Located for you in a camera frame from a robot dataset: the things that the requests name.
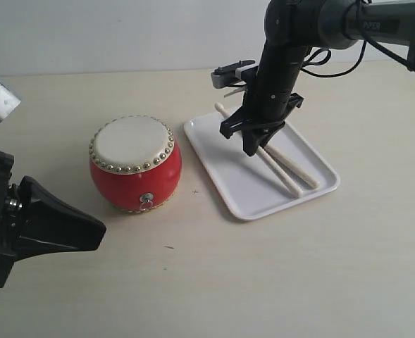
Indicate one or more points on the white rectangular plastic tray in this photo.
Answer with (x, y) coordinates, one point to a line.
(247, 186)

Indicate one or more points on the white wooden drumstick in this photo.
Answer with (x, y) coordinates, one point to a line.
(292, 165)
(293, 187)

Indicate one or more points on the small red drum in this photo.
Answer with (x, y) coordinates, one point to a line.
(135, 163)

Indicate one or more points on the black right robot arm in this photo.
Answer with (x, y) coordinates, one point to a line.
(292, 29)

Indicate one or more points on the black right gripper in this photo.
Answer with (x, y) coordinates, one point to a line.
(269, 101)

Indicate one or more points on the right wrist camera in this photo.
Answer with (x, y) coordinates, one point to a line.
(225, 76)

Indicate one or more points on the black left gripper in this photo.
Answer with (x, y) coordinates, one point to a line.
(33, 222)

